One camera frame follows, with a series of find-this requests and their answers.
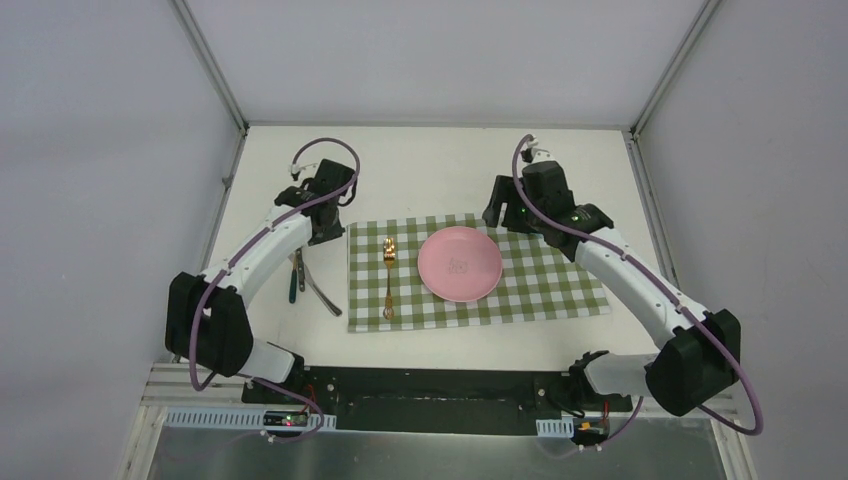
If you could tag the gold spoon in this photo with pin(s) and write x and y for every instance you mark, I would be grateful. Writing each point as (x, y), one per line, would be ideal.
(301, 274)

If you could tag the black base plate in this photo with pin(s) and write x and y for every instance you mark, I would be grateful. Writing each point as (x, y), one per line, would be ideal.
(475, 402)

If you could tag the pink plate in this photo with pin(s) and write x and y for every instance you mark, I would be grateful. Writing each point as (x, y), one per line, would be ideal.
(460, 264)

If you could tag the gold fork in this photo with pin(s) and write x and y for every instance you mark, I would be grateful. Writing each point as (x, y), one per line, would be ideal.
(389, 258)

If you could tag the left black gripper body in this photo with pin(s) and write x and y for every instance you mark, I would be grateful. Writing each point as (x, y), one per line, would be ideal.
(328, 225)

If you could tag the green checkered cloth napkin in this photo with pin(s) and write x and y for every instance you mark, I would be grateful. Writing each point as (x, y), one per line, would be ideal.
(538, 283)

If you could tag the aluminium frame rail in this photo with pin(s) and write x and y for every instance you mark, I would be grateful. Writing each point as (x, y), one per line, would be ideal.
(169, 384)

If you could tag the silver knife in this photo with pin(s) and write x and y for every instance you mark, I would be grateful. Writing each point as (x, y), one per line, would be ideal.
(323, 298)

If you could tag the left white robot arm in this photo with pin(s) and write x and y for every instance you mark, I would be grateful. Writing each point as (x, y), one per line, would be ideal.
(206, 318)

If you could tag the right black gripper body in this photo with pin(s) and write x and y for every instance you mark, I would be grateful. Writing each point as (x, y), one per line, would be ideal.
(518, 218)

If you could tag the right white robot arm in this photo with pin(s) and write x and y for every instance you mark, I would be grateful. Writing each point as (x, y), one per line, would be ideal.
(693, 343)

